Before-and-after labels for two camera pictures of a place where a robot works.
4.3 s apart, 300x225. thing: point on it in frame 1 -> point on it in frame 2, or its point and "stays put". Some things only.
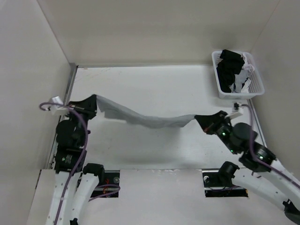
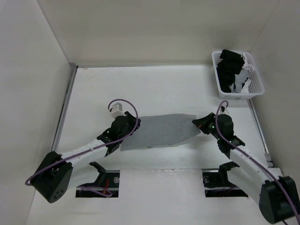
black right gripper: x=206 y=121 stays put
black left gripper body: x=88 y=115 -> x=131 y=126
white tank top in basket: x=242 y=82 stays put
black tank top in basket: x=230 y=64 stays put
